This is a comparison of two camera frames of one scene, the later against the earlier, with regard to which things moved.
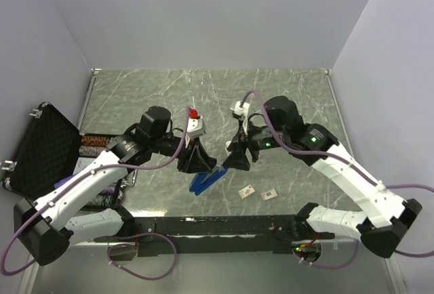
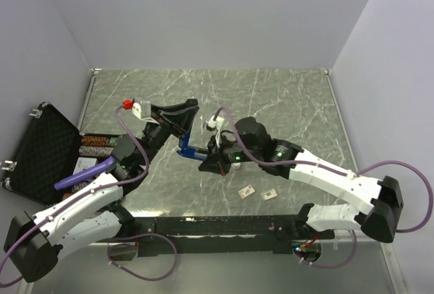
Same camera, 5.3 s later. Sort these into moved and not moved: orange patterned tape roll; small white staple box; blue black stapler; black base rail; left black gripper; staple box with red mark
Moved: left black gripper; blue black stapler
Not moved: black base rail; orange patterned tape roll; small white staple box; staple box with red mark
